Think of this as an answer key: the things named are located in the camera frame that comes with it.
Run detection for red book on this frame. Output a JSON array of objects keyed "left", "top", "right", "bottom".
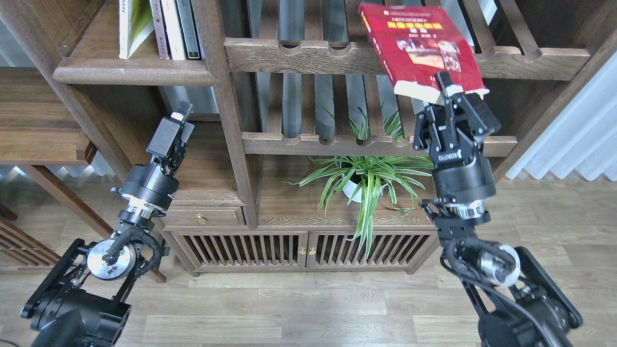
[{"left": 358, "top": 2, "right": 489, "bottom": 105}]

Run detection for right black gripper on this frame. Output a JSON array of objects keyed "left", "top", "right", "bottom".
[{"left": 414, "top": 72, "right": 502, "bottom": 206}]

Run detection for maroon book white characters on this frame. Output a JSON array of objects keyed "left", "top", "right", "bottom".
[{"left": 149, "top": 0, "right": 170, "bottom": 60}]

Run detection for dark wooden bookshelf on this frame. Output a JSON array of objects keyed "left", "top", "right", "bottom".
[{"left": 0, "top": 0, "right": 617, "bottom": 277}]

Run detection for green spider plant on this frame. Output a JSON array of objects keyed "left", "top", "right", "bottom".
[{"left": 285, "top": 99, "right": 434, "bottom": 261}]

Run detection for wooden side table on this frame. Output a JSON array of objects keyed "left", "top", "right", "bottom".
[{"left": 0, "top": 67, "right": 167, "bottom": 282}]

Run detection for dark green upright book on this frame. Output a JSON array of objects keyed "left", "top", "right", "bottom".
[{"left": 176, "top": 0, "right": 202, "bottom": 61}]

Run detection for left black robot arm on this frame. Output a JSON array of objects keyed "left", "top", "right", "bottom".
[{"left": 21, "top": 101, "right": 194, "bottom": 347}]

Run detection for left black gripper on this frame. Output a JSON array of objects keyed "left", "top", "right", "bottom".
[{"left": 111, "top": 101, "right": 195, "bottom": 213}]

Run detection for white curtain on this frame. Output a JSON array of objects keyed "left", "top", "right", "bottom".
[{"left": 506, "top": 54, "right": 617, "bottom": 181}]

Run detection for slatted wooden bench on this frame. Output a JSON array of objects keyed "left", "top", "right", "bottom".
[{"left": 0, "top": 204, "right": 60, "bottom": 273}]

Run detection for white plant pot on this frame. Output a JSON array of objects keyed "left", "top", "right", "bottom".
[{"left": 339, "top": 173, "right": 386, "bottom": 205}]

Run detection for yellow green book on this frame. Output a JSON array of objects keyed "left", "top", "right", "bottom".
[{"left": 119, "top": 0, "right": 154, "bottom": 59}]

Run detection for white upright book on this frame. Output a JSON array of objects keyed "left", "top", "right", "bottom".
[{"left": 161, "top": 0, "right": 187, "bottom": 61}]

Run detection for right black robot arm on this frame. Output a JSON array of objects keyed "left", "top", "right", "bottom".
[{"left": 414, "top": 72, "right": 583, "bottom": 347}]

